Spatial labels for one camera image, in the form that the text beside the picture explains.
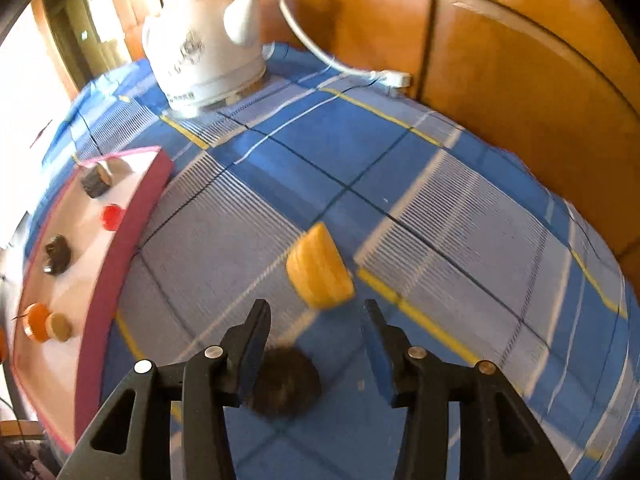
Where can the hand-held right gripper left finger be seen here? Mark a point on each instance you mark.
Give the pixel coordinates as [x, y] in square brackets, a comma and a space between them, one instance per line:
[254, 342]

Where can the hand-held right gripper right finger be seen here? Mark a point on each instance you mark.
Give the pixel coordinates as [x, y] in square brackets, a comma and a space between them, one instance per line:
[376, 347]

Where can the dark brown round fruit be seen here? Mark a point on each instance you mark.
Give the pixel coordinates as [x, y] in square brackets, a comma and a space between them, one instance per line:
[290, 385]

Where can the small red fruit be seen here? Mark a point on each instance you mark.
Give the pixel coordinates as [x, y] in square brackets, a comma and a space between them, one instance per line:
[112, 217]

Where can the white tray with pink rim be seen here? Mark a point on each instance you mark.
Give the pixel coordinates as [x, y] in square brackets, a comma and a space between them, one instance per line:
[75, 280]

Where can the orange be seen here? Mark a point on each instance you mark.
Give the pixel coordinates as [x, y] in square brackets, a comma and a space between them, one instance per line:
[35, 323]

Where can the brown halved fruit pale face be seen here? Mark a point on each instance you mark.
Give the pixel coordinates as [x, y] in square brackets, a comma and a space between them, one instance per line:
[96, 181]

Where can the yellow-orange fruit wedge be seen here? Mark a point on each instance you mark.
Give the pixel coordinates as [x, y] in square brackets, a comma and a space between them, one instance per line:
[320, 270]

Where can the blue plaid tablecloth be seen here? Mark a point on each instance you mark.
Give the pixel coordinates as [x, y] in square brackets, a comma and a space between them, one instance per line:
[350, 160]

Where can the small tan round fruit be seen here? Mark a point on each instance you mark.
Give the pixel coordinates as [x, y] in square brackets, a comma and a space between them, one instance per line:
[60, 328]

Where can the dark brown wrinkled fruit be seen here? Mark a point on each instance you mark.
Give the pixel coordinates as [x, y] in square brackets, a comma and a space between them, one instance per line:
[56, 256]

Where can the white ceramic kettle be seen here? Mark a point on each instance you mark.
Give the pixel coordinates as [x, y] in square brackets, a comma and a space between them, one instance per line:
[200, 60]

